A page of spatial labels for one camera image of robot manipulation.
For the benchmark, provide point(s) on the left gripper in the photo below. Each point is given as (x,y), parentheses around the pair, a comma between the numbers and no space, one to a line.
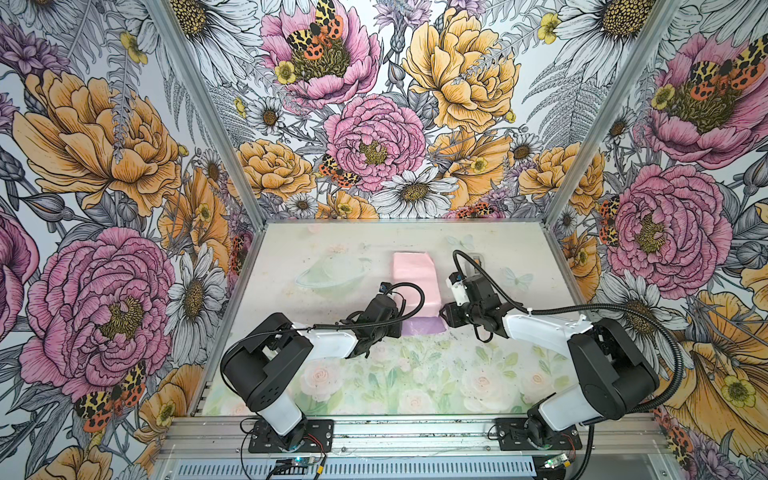
(396,329)

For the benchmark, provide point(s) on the aluminium front rail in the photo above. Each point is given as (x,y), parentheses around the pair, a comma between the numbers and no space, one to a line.
(415,447)

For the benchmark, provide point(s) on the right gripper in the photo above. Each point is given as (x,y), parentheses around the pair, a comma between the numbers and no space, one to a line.
(451,315)

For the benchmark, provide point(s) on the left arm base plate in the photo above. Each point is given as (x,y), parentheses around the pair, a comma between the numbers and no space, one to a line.
(309,436)

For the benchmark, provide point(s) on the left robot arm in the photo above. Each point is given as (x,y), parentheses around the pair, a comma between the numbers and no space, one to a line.
(259,367)

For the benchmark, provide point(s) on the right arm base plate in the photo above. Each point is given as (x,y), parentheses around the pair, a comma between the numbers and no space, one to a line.
(524,433)

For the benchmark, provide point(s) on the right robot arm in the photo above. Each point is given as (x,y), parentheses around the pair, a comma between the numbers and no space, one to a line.
(613,376)

